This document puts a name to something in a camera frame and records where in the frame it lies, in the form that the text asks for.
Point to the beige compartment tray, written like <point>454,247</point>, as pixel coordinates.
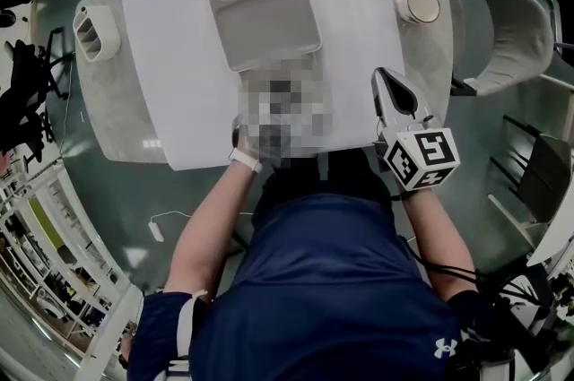
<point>264,20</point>

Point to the white paper mat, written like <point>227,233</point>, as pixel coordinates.
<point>170,56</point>

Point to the white shelving unit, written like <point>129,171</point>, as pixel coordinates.
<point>54,271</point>

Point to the dark metal-frame chair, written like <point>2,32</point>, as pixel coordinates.
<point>538,182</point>

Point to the white pen holder organizer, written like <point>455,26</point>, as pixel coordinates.
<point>101,32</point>

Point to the person's left forearm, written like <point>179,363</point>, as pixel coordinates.
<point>211,227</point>

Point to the navy blue shirt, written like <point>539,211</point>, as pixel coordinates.
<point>323,303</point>

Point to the light grey shell chair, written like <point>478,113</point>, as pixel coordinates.
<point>507,25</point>

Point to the white wristband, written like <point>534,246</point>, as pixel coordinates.
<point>246,159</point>

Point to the black trousers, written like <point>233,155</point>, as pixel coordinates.
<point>350,177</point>

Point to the white mug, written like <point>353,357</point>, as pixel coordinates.
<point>421,7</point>

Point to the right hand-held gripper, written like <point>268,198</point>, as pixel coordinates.
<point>426,150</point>

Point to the person's right forearm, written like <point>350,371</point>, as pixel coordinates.
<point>439,236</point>

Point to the white power strip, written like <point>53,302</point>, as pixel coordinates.
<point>155,231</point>

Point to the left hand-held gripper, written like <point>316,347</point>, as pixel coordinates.
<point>275,144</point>

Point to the black office chair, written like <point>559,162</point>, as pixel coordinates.
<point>27,92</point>

